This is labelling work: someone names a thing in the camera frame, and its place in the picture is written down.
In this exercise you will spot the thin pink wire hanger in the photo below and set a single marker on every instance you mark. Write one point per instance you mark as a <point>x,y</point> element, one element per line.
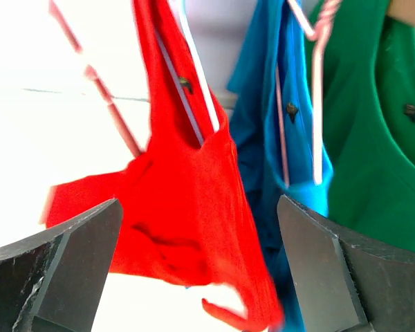
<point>319,33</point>

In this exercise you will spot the wooden hanger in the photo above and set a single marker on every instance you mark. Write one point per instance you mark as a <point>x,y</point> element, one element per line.
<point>402,10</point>

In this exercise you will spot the blue t-shirt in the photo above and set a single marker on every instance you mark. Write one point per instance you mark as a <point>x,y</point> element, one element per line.
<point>272,127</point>

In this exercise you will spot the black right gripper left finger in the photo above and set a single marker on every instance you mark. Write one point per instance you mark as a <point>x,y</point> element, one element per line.
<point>53,280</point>

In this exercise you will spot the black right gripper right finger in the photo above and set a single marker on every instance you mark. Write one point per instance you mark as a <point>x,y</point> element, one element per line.
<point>344,280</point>

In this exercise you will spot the red t-shirt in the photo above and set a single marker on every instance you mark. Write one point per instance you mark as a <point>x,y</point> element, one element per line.
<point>186,219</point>

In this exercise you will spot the light blue wire hanger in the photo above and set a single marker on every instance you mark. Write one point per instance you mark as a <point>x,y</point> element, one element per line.
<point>201,79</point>

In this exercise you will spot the pink plastic hanger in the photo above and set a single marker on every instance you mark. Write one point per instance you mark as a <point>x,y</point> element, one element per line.
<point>91,74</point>

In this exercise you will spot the green t-shirt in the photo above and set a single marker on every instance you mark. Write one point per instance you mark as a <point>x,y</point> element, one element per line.
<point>369,122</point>

